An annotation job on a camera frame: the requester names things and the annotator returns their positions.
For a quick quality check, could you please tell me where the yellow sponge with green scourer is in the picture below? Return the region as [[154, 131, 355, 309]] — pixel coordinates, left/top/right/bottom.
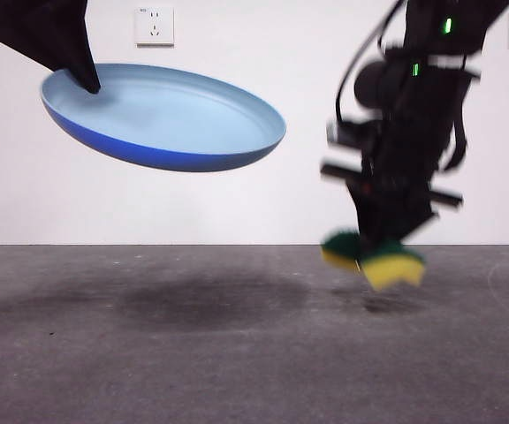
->
[[320, 228, 427, 292]]

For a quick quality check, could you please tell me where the light blue round plate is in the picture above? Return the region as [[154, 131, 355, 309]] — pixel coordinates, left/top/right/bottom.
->
[[39, 63, 287, 173]]

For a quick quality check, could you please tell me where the black looped strap cable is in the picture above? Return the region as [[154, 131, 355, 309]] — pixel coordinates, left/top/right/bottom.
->
[[437, 79, 469, 174]]

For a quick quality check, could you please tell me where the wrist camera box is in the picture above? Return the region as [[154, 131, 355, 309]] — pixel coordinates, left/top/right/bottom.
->
[[326, 117, 384, 154]]

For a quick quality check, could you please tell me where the white wall socket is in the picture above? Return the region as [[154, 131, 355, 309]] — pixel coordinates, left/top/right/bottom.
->
[[135, 5, 176, 48]]

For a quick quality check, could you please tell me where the thin black cable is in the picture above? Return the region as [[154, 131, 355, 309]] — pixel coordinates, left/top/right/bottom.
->
[[334, 0, 408, 128]]

